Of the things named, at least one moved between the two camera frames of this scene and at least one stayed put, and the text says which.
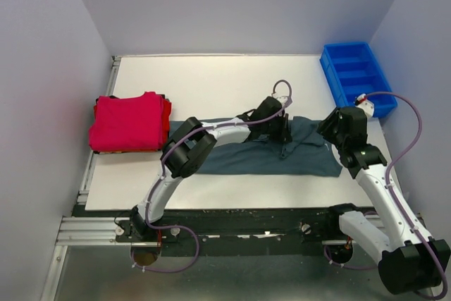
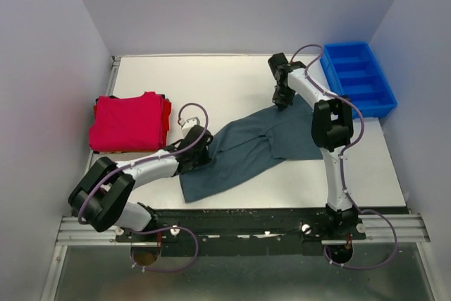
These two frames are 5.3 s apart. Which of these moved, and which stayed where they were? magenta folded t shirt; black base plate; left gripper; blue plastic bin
Moved: left gripper
Stayed: black base plate; magenta folded t shirt; blue plastic bin
